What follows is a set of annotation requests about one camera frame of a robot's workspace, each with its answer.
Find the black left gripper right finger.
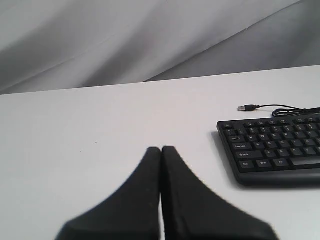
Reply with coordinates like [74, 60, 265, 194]
[161, 146, 278, 240]

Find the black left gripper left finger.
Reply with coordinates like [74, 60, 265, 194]
[56, 147, 161, 240]

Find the black acer keyboard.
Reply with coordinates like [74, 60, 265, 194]
[217, 115, 320, 187]

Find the grey backdrop cloth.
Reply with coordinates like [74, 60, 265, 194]
[0, 0, 320, 94]

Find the black usb cable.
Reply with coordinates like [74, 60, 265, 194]
[237, 104, 320, 118]

